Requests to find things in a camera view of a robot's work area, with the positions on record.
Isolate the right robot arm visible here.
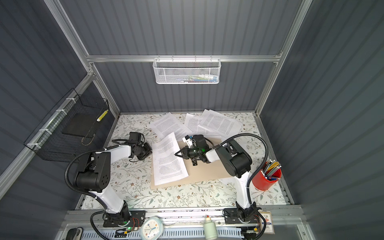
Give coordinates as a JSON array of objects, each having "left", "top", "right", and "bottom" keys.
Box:
[{"left": 175, "top": 133, "right": 269, "bottom": 223}]

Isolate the printed paper sheet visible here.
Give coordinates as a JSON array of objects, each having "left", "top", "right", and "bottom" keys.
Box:
[
  {"left": 184, "top": 114, "right": 209, "bottom": 135},
  {"left": 153, "top": 133, "right": 189, "bottom": 186},
  {"left": 198, "top": 110, "right": 242, "bottom": 138},
  {"left": 149, "top": 113, "right": 193, "bottom": 142}
]

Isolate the yellow marker in basket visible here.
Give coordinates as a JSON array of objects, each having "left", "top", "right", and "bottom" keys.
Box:
[{"left": 97, "top": 110, "right": 109, "bottom": 122}]

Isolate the red pen cup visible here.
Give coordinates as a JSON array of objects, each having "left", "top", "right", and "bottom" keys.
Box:
[{"left": 252, "top": 160, "right": 282, "bottom": 191}]

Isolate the black wire basket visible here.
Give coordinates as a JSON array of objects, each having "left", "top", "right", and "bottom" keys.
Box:
[{"left": 24, "top": 91, "right": 110, "bottom": 162}]

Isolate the white wire basket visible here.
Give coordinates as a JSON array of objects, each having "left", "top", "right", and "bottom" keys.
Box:
[{"left": 153, "top": 59, "right": 222, "bottom": 85}]

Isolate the white alarm clock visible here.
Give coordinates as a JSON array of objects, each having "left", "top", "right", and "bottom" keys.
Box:
[{"left": 140, "top": 217, "right": 164, "bottom": 240}]

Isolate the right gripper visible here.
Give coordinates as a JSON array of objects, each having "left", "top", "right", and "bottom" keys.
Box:
[{"left": 176, "top": 147, "right": 203, "bottom": 160}]

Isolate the white glue bottle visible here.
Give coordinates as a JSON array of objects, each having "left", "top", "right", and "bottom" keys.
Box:
[{"left": 203, "top": 215, "right": 218, "bottom": 240}]

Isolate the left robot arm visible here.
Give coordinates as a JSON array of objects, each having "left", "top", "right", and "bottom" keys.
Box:
[{"left": 64, "top": 132, "right": 152, "bottom": 230}]

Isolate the floral table mat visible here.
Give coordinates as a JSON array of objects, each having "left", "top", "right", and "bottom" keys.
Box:
[{"left": 80, "top": 111, "right": 289, "bottom": 210}]

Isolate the black stapler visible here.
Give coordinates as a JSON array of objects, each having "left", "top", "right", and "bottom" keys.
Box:
[{"left": 65, "top": 227, "right": 84, "bottom": 240}]

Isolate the beige paper folder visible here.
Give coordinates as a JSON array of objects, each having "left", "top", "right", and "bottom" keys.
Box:
[{"left": 151, "top": 142, "right": 230, "bottom": 189}]

